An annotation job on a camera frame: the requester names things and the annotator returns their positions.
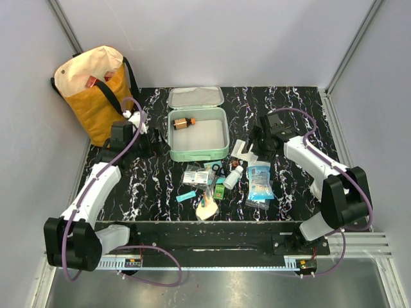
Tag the teal plaster packet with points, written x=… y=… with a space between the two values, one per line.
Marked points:
x=211 y=178

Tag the small green box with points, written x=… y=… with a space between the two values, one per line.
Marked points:
x=219 y=190

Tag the cyan sachet strip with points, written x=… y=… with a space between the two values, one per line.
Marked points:
x=186 y=196

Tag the blue mask packet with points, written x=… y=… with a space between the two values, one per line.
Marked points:
x=260 y=187

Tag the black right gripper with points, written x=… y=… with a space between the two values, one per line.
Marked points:
x=255 y=134

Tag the orange tote bag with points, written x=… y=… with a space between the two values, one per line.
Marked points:
x=97 y=85

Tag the clear bag yellow items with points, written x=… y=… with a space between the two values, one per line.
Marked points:
x=208 y=207

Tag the white gauze pad packet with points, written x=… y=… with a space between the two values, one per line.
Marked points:
x=239 y=151

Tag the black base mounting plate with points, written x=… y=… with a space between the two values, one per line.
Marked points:
x=219 y=244

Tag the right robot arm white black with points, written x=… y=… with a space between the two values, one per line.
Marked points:
x=343 y=192

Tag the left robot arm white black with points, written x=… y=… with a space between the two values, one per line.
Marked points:
x=71 y=240

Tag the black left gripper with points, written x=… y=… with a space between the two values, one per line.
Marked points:
x=157 y=149

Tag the brown bottle orange cap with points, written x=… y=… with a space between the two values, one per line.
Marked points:
x=182 y=123

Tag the mint green medicine case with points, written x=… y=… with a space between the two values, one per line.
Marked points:
x=208 y=139

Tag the black handled scissors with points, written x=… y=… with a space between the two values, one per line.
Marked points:
x=218 y=171

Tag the clear bag white leaflets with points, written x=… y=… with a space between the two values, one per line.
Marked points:
x=196 y=176

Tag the white pill bottle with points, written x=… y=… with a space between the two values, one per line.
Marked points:
x=233 y=177

